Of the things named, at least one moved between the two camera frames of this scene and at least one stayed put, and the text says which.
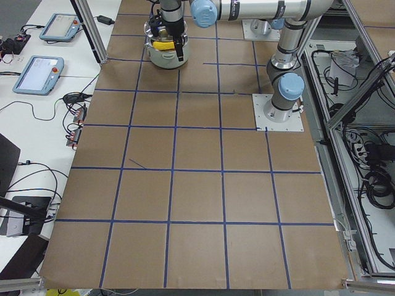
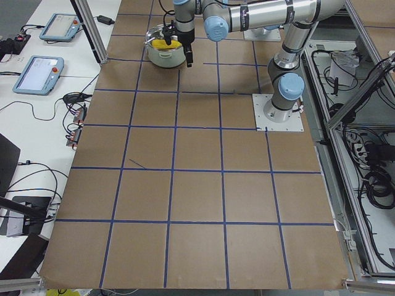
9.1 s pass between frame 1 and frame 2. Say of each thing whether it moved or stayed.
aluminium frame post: stayed
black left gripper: moved
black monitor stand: stayed
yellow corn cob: stayed
